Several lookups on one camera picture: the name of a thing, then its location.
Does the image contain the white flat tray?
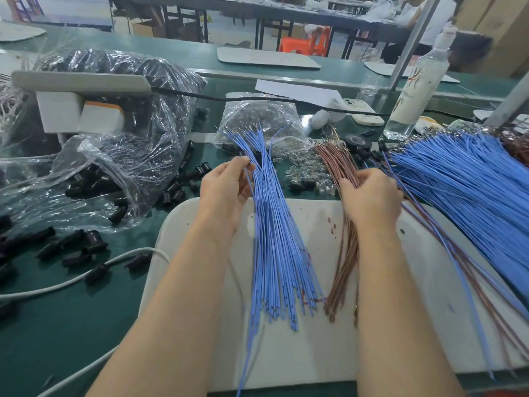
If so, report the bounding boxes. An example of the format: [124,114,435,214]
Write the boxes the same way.
[364,62,461,84]
[0,20,46,43]
[217,46,322,70]

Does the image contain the white orange charger adapter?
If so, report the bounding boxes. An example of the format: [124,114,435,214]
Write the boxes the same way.
[77,100,125,135]

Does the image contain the cardboard boxes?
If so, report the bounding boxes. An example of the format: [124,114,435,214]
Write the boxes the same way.
[455,0,529,78]

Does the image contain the white spray bottle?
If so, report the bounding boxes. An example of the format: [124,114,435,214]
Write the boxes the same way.
[384,24,460,139]

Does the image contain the pile of black plastic caps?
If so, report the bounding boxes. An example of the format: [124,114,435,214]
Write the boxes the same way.
[0,140,319,315]

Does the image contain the large pile of blue wires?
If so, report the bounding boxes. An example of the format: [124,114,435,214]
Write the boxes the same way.
[401,198,529,361]

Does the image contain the white computer mouse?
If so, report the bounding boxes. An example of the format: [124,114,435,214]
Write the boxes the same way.
[309,110,331,131]

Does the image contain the black power cord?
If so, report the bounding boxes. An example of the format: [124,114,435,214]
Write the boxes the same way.
[151,85,385,122]

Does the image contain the white flat device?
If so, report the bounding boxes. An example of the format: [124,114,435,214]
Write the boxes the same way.
[331,97,385,127]

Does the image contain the person's left hand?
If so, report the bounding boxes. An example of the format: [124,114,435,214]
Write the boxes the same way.
[197,157,256,235]

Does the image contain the white charging cable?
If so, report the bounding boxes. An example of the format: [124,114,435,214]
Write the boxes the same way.
[0,246,170,397]

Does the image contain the white work board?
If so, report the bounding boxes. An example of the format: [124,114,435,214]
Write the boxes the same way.
[136,198,529,392]

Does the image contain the orange plastic stool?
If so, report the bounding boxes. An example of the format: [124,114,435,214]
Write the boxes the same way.
[279,26,333,56]

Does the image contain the person's right forearm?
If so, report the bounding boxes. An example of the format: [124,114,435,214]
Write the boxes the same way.
[354,227,464,397]

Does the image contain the small clear plastic bag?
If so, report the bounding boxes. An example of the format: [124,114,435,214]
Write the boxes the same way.
[215,93,309,158]

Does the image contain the white paper sheet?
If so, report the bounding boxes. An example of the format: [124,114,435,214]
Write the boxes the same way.
[255,78,344,108]

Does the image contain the person's left forearm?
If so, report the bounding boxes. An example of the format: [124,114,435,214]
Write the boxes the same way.
[87,221,242,397]

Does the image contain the blue table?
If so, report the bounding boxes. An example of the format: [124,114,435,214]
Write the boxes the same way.
[12,0,112,30]

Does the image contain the black tape roll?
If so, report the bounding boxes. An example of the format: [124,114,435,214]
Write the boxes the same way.
[344,133,373,154]

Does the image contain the long black-frame table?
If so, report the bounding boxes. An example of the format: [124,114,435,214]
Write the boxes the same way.
[111,0,412,58]

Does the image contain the white power strip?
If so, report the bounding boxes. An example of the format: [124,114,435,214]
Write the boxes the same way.
[12,70,154,98]

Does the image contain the bundle of stripped brown wires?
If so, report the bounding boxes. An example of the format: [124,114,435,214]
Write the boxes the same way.
[0,74,30,146]

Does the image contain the slanted metal frame post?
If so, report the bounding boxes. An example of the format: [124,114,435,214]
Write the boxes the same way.
[388,0,445,89]

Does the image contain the short metal frame post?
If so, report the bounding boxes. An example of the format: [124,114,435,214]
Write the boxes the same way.
[485,72,529,129]

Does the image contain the person's right hand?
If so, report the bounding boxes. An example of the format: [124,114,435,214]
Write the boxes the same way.
[339,168,404,238]

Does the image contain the large blue wire pile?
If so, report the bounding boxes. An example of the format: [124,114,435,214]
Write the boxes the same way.
[384,130,529,307]

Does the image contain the large clear plastic bag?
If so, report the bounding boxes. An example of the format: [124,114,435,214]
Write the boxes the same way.
[0,47,208,230]

